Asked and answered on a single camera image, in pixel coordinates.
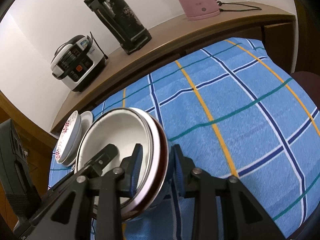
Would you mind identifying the large floral rim plate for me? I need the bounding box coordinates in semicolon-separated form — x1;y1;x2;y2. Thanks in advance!
55;111;81;164

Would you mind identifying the white enamel bowl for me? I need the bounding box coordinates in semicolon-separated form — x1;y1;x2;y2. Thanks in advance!
75;107;160;212

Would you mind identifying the pink plastic bowl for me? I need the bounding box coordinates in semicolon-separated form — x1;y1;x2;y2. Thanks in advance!
121;107;169;213

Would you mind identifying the small red flower plate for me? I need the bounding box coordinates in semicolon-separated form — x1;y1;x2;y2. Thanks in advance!
61;124;82;166

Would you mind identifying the stainless steel bowl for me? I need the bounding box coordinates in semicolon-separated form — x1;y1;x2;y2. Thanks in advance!
121;153;175;222

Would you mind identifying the wooden door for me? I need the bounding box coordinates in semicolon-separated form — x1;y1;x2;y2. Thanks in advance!
0;89;61;235

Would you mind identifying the plain white round plate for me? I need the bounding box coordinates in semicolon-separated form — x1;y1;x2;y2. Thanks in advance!
61;110;94;168

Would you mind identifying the blue plaid tablecloth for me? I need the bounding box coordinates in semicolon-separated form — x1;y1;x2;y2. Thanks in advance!
47;37;320;240

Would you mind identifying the white black rice cooker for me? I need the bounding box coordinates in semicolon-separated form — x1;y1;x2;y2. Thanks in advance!
50;35;108;92

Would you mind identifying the dark red chair seat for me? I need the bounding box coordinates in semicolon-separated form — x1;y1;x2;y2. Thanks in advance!
291;72;320;107

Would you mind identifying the black thermos flask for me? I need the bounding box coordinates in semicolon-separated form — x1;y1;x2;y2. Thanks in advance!
84;0;152;55

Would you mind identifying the brown wooden sideboard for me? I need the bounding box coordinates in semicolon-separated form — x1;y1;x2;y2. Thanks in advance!
50;2;296;134

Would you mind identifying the black rice cooker cable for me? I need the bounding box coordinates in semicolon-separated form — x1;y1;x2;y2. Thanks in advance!
89;31;110;60

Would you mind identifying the black kettle power cable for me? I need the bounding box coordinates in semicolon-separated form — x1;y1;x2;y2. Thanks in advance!
216;0;263;13

